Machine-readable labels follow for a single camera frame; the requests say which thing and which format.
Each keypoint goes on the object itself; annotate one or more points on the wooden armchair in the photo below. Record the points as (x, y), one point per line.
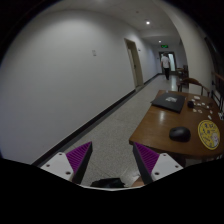
(192, 82)

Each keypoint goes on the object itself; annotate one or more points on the black closed laptop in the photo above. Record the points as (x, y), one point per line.
(170, 101)

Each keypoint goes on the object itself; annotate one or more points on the black computer mouse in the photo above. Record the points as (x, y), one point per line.
(180, 134)

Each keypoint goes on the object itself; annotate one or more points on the walking person white shirt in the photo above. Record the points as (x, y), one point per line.
(165, 63)

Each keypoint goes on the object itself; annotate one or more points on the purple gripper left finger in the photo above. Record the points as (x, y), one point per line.
(70, 166)

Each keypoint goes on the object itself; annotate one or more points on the small black round object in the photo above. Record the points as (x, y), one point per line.
(190, 104)

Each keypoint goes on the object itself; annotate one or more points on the green exit sign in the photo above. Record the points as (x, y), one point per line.
(164, 46)

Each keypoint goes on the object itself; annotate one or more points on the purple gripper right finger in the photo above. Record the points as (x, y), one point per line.
(153, 166)

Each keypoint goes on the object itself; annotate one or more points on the round yellow mouse pad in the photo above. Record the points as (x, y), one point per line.
(209, 134)

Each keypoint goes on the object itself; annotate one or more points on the beige corridor door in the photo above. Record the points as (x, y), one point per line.
(135, 64)

